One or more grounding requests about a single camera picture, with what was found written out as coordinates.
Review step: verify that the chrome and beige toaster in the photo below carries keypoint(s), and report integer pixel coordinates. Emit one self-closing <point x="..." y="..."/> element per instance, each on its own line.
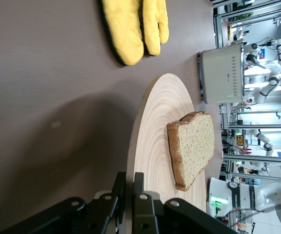
<point x="218" y="75"/>

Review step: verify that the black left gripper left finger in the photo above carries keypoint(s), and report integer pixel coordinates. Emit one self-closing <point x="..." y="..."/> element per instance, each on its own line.
<point x="101" y="214"/>

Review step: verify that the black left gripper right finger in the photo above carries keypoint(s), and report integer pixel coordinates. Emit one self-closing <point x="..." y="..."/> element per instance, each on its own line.
<point x="150" y="214"/>

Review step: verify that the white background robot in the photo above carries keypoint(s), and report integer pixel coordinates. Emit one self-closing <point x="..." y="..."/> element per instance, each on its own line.
<point x="274" y="65"/>
<point x="264" y="139"/>

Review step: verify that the aluminium profile cell frame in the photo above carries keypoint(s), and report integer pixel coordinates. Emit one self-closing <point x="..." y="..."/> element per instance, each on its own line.
<point x="224" y="117"/>

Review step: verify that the yellow quilted oven mitt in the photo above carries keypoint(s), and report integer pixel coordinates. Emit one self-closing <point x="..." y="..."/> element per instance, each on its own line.
<point x="123" y="29"/>
<point x="155" y="24"/>

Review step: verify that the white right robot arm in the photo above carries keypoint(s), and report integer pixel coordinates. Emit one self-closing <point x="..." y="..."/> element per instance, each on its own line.
<point x="264" y="195"/>

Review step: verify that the round wooden plate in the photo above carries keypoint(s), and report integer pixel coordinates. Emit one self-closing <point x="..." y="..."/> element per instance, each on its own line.
<point x="155" y="109"/>

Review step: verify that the brown bread slice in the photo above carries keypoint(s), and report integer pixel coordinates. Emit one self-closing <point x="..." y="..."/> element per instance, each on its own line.
<point x="193" y="146"/>

